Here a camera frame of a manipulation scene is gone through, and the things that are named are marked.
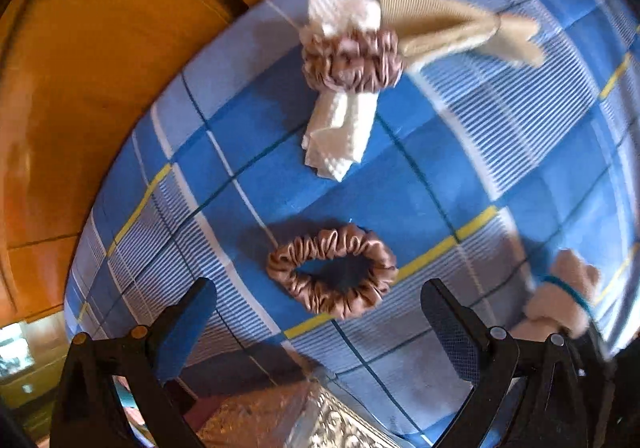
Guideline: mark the beige ribbed cloth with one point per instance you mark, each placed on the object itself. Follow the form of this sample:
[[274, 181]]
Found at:
[[435, 17]]

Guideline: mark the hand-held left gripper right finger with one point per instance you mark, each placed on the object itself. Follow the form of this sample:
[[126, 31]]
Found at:
[[452, 333]]

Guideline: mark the mauve satin scrunchie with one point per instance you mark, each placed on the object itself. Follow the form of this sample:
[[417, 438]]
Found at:
[[350, 62]]

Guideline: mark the beige roll with teal band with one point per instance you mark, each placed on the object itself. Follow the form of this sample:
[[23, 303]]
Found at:
[[565, 273]]

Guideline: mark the silver glitter box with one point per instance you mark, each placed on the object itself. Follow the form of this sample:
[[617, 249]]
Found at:
[[280, 418]]

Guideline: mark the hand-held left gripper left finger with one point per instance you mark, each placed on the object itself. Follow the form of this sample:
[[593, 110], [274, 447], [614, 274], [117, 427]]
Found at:
[[182, 328]]

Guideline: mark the white textured cloth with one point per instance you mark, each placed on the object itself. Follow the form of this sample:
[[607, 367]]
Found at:
[[345, 127]]

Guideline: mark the orange wooden wardrobe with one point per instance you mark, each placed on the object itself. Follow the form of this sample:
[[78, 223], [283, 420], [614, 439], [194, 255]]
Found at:
[[75, 102]]

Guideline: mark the blue plaid bedsheet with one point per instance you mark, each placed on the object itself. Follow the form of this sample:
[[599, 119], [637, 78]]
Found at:
[[450, 152]]

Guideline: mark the brown satin scrunchie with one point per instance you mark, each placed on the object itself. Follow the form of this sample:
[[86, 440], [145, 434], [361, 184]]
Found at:
[[350, 243]]

